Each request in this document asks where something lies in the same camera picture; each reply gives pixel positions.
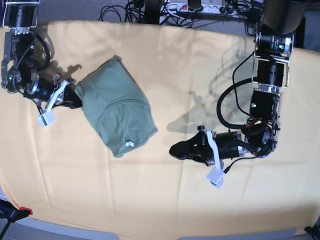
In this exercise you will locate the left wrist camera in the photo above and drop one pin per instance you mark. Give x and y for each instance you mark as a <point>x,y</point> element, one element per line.
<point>215,177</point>

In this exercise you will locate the yellow table cloth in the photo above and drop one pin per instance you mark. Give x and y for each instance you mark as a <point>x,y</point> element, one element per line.
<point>67,176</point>

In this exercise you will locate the black vertical post right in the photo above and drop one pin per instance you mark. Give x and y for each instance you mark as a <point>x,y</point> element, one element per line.
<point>300,34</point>

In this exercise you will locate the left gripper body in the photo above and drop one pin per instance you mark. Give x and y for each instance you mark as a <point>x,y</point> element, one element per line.
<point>227,143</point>

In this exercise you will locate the black table leg post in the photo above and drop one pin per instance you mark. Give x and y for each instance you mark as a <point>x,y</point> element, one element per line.
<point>152,11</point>

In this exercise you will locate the green T-shirt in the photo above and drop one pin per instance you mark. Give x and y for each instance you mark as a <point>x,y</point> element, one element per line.
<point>116,107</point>

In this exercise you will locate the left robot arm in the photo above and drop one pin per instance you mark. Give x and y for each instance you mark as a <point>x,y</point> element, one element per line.
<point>257,138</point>

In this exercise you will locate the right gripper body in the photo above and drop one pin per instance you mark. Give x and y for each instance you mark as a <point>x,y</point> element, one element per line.
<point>41,90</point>

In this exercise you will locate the white power strip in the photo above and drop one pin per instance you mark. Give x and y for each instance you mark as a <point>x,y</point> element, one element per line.
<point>205,11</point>

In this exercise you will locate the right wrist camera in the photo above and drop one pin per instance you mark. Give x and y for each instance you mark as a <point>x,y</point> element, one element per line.
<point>46,119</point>

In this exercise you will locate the blue red clamp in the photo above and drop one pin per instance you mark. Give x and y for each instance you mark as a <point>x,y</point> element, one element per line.
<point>12,214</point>

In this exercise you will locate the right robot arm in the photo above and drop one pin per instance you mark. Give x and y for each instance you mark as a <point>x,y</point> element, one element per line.
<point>25,55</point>

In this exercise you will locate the black clamp right corner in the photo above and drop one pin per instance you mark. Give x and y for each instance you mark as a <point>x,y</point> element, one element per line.
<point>313,230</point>

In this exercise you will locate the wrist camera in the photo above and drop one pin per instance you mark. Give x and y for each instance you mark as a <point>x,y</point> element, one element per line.
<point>46,119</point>
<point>215,177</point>

